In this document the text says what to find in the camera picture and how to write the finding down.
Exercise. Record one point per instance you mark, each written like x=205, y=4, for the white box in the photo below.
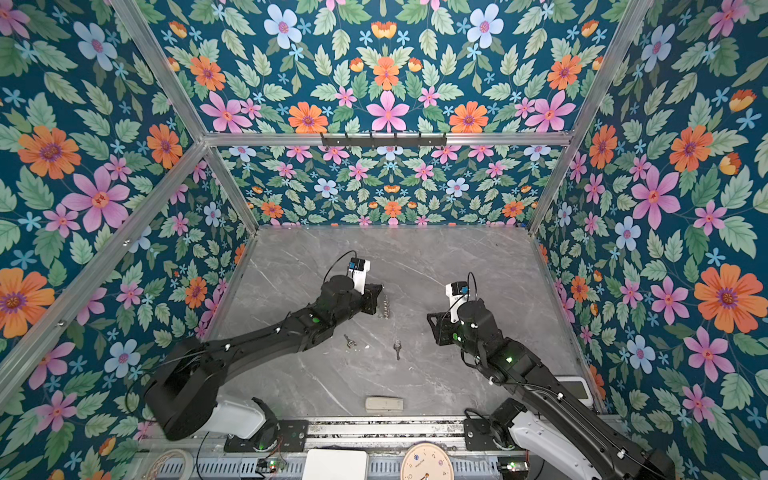
x=335, y=464

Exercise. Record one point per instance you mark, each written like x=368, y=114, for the small white block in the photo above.
x=383, y=404

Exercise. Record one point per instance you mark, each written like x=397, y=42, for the round analog clock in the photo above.
x=426, y=461

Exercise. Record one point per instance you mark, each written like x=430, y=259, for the white tablet device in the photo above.
x=577, y=387

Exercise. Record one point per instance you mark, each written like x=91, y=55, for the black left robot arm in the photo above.
x=183, y=391

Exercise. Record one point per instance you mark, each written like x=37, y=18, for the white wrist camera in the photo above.
x=458, y=294
x=357, y=270

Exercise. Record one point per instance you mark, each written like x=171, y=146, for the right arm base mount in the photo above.
x=532, y=448

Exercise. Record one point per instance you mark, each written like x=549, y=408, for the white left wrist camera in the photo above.
x=357, y=270

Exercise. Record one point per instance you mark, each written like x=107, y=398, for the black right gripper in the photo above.
x=443, y=324

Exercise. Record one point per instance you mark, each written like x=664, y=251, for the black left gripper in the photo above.
x=371, y=295

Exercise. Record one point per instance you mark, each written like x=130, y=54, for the aluminium front rail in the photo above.
x=375, y=434

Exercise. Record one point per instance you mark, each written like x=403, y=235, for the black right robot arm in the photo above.
x=550, y=422

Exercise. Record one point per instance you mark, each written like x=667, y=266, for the black hook rail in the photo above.
x=371, y=140

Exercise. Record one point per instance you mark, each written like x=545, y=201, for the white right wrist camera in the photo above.
x=458, y=294

